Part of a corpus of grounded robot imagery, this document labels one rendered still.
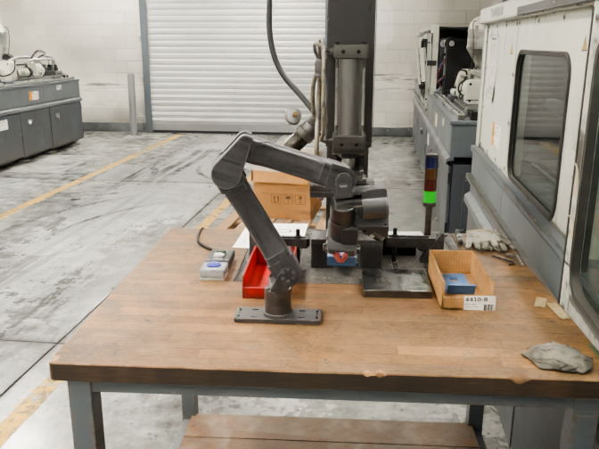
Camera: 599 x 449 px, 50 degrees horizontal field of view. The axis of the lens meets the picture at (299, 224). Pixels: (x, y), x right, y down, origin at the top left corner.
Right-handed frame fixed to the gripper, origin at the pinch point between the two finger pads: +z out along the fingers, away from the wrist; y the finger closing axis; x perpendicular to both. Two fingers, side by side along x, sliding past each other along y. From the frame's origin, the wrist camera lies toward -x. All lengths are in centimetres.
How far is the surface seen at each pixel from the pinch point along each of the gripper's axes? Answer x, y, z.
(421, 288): -20.5, -1.0, 9.3
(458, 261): -32.5, 13.6, 16.0
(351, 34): -2, 56, -28
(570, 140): -65, 45, -1
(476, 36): -120, 417, 189
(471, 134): -96, 268, 179
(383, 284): -11.2, 0.6, 10.4
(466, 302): -30.2, -8.3, 4.9
